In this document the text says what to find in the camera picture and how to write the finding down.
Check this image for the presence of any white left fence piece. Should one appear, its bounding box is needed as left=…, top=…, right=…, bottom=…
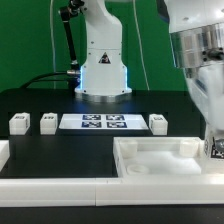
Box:
left=0, top=140, right=10, bottom=171

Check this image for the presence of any white square tabletop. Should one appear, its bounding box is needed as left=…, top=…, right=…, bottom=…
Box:
left=113, top=137, right=203, bottom=178

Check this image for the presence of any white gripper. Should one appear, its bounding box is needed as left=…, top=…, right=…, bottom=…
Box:
left=184, top=63, right=224, bottom=140

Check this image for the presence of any white front fence bar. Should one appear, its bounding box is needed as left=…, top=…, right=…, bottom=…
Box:
left=0, top=175, right=224, bottom=207

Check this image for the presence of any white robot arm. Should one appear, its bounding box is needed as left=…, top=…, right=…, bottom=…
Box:
left=75, top=0, right=224, bottom=140

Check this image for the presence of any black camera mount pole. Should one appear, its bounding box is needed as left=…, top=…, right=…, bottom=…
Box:
left=59, top=0, right=84, bottom=91

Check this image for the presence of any black cable bundle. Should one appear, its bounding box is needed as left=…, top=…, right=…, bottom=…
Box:
left=20, top=69, right=81, bottom=90

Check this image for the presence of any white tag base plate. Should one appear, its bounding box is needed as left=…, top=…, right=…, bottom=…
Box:
left=59, top=114, right=148, bottom=130

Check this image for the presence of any white hanging cable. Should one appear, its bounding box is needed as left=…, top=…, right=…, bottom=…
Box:
left=49, top=0, right=58, bottom=90

